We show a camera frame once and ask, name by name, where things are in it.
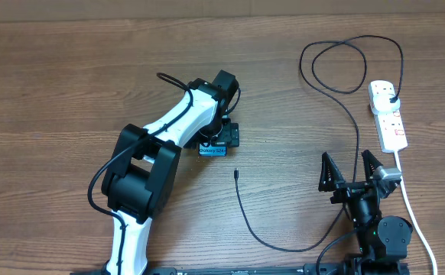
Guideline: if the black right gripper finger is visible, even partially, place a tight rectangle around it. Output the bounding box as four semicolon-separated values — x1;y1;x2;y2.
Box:
318;152;346;192
361;150;382;182

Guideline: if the black USB-C charging cable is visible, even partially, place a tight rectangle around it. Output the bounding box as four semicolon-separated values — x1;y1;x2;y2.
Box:
233;34;404;254

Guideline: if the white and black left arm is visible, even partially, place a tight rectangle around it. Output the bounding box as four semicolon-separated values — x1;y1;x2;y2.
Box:
87;70;241;275

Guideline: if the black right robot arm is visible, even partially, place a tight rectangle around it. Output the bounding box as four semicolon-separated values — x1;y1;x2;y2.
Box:
315;150;413;274

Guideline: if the white USB charger adapter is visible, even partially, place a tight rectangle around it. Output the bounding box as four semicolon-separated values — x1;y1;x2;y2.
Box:
370;94;401;115

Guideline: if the white power strip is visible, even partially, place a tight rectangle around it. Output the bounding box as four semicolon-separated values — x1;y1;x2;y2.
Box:
368;80;408;153

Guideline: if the white power strip cord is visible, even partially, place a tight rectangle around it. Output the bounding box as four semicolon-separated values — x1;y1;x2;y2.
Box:
393;150;439;275

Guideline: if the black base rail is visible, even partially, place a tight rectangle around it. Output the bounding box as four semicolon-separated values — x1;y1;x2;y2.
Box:
70;264;411;275

